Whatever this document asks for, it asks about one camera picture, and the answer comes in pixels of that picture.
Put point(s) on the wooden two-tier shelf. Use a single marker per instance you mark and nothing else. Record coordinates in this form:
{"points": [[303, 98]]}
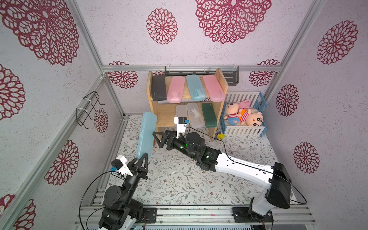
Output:
{"points": [[165, 111]]}

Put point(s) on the black wire wall rack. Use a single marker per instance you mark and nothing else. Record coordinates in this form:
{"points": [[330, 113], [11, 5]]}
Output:
{"points": [[82, 114]]}

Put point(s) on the small yellow blue toy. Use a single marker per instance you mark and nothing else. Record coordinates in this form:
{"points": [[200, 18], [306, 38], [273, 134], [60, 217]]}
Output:
{"points": [[220, 136]]}

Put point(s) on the pink pencil case right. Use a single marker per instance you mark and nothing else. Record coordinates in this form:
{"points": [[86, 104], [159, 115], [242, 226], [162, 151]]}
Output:
{"points": [[216, 93]]}

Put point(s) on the clear frosted pencil case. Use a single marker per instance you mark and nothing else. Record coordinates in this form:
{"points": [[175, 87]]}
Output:
{"points": [[195, 118]]}

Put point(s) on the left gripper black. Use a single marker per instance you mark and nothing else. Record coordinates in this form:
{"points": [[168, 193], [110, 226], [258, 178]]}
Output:
{"points": [[137, 170]]}

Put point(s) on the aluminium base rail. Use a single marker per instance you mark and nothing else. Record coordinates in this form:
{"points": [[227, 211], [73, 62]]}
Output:
{"points": [[222, 217]]}

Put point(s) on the white and blue toy crib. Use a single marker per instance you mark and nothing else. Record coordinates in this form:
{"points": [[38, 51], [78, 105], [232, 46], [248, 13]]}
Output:
{"points": [[257, 102]]}

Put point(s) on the teal pencil case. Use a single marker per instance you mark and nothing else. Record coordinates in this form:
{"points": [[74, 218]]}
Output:
{"points": [[146, 138]]}

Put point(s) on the black wall shelf bracket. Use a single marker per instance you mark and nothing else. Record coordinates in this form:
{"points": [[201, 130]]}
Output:
{"points": [[232, 77]]}

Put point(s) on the light blue pencil case top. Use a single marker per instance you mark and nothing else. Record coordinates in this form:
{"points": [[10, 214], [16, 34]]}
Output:
{"points": [[195, 86]]}

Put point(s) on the cartoon boy plush doll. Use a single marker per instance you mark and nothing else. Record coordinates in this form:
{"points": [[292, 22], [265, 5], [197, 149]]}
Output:
{"points": [[250, 117]]}

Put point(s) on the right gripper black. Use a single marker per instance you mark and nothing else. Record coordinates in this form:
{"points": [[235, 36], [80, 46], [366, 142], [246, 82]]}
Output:
{"points": [[168, 140]]}

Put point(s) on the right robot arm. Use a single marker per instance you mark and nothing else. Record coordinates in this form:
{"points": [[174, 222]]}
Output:
{"points": [[274, 179]]}

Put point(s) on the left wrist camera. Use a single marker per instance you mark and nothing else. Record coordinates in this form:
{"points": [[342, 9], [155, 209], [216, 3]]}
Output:
{"points": [[119, 165]]}

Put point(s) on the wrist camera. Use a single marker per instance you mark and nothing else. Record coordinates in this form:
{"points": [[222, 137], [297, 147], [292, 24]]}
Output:
{"points": [[119, 165], [181, 125]]}

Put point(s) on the dark green pencil case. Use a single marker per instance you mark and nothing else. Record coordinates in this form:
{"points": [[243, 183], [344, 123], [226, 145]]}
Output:
{"points": [[209, 115]]}

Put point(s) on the pink pencil case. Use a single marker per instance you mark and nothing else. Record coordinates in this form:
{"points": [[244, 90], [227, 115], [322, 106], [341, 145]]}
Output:
{"points": [[216, 93], [176, 89]]}

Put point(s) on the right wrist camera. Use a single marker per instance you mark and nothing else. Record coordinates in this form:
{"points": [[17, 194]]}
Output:
{"points": [[181, 125]]}

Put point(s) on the pink pencil case left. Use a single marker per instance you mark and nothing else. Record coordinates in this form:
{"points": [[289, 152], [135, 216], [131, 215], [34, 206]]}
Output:
{"points": [[176, 89]]}

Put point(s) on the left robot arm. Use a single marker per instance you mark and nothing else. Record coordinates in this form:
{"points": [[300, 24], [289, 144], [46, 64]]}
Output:
{"points": [[121, 211]]}

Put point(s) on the pink rabbit plush doll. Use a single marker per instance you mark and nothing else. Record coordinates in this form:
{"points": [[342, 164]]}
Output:
{"points": [[235, 111]]}

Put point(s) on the dark grey pencil case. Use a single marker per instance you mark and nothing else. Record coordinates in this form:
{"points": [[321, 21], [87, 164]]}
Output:
{"points": [[158, 88]]}

